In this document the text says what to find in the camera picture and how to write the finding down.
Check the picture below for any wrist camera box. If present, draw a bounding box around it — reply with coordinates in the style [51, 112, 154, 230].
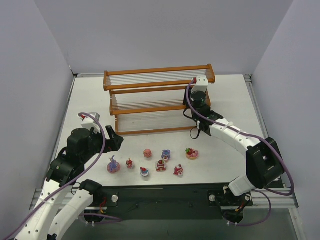
[79, 112, 100, 131]
[191, 75, 209, 93]

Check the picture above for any red bear on cake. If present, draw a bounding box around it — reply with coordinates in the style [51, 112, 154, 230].
[155, 160, 167, 172]

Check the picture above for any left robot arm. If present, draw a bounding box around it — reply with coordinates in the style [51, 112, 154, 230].
[15, 123, 124, 240]

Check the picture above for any wooden three-tier shelf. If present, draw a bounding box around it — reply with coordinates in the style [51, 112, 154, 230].
[103, 64, 216, 135]

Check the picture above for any small red strawberry bear toy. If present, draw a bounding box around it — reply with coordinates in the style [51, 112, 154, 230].
[125, 158, 135, 169]

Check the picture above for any pink bear with cream hat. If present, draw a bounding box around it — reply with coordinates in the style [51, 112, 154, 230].
[173, 164, 184, 177]

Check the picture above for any purple bunny holding cake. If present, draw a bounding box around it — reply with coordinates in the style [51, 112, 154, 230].
[161, 149, 171, 163]

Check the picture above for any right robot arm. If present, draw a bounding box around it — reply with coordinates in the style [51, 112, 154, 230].
[183, 92, 285, 197]

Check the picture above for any blue red cupcake toy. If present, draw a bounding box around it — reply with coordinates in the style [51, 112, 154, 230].
[140, 167, 150, 177]

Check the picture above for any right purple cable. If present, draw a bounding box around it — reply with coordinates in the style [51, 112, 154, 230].
[186, 78, 295, 197]

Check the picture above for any strawberry bear tart toy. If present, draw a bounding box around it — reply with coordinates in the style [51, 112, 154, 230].
[185, 148, 199, 160]

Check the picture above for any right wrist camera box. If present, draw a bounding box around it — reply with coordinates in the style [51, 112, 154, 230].
[191, 75, 209, 93]

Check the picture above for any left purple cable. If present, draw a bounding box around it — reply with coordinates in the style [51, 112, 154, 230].
[0, 112, 106, 240]

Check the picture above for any pink round bear toy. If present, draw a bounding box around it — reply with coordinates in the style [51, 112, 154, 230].
[143, 148, 152, 158]

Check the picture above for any purple cable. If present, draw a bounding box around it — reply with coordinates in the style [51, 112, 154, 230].
[186, 78, 295, 197]
[0, 112, 106, 240]

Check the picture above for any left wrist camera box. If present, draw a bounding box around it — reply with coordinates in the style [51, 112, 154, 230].
[79, 112, 100, 131]

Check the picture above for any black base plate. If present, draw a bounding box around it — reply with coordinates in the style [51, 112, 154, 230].
[84, 183, 253, 223]

